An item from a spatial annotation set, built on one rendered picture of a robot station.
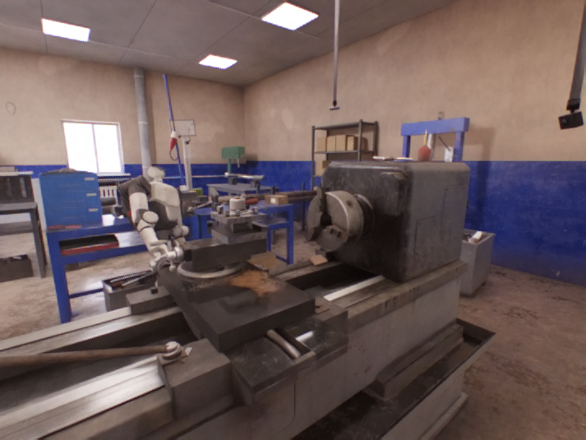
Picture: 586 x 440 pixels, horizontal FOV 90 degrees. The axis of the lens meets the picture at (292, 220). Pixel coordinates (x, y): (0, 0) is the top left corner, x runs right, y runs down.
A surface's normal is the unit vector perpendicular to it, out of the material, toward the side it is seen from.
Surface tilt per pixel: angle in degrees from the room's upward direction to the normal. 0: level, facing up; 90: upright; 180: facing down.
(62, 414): 0
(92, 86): 90
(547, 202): 90
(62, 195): 90
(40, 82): 90
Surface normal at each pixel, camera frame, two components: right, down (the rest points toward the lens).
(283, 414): 0.61, 0.15
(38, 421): 0.00, -0.98
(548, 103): -0.79, 0.12
